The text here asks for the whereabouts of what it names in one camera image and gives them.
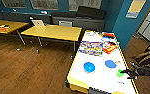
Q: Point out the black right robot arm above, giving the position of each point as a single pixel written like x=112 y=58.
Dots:
x=149 y=70

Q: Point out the flat blue bowl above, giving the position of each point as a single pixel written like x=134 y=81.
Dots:
x=110 y=64

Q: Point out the white work table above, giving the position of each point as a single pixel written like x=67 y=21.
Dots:
x=101 y=81

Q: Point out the small blue white pack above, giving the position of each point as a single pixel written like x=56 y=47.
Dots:
x=106 y=39

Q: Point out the red and black pack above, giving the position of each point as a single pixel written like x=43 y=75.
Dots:
x=107 y=34

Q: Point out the colourful snack packets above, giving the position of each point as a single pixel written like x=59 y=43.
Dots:
x=91 y=48

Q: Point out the white plastic bag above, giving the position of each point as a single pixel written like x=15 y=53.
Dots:
x=92 y=34

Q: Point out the dark grey sofa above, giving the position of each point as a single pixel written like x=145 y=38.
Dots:
x=87 y=23

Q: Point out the yellow pillar sign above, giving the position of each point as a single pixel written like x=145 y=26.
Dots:
x=136 y=7

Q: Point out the black sofa cushion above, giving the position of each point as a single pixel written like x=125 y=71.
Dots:
x=90 y=12

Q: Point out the grey box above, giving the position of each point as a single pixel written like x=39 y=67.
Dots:
x=65 y=23

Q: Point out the wide interior glass window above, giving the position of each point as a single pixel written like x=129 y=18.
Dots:
x=84 y=4

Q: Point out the long wooden table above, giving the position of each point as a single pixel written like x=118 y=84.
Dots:
x=52 y=33
x=16 y=25

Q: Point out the small beige box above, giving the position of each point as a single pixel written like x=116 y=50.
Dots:
x=37 y=22

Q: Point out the small white ledge box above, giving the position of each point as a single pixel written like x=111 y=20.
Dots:
x=14 y=10
x=43 y=12

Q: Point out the small orange box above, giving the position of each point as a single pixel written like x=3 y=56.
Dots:
x=2 y=27

